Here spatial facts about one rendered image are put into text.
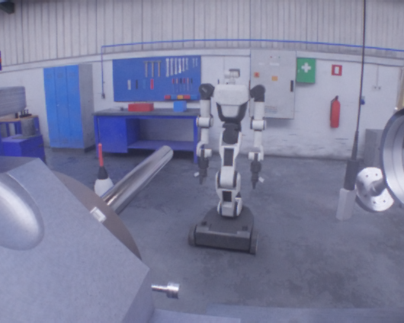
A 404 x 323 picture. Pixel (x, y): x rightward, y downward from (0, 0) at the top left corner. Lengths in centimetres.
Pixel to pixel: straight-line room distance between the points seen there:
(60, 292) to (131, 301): 8
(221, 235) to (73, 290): 215
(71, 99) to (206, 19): 304
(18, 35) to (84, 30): 195
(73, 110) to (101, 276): 569
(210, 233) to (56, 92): 463
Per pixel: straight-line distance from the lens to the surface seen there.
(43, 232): 32
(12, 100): 32
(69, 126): 608
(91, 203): 47
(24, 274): 28
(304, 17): 557
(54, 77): 621
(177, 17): 571
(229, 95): 225
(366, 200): 129
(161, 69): 559
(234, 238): 239
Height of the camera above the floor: 141
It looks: 16 degrees down
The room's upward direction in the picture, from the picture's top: straight up
